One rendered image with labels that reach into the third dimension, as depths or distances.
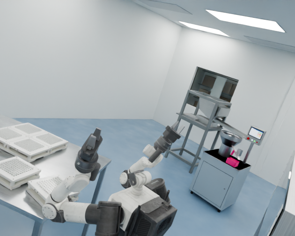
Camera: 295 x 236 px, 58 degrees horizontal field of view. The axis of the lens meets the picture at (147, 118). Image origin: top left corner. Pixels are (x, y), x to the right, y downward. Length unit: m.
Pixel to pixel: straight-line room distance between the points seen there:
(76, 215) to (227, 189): 3.24
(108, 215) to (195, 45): 6.93
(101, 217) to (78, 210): 0.12
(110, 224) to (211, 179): 3.27
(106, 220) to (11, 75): 4.46
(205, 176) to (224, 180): 0.31
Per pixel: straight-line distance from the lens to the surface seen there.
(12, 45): 5.33
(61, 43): 5.71
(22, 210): 1.84
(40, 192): 1.87
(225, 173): 4.29
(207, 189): 4.47
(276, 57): 6.95
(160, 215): 1.36
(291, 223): 0.90
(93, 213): 1.29
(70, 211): 1.36
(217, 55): 7.48
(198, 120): 5.45
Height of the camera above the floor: 2.00
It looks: 14 degrees down
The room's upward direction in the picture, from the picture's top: 18 degrees clockwise
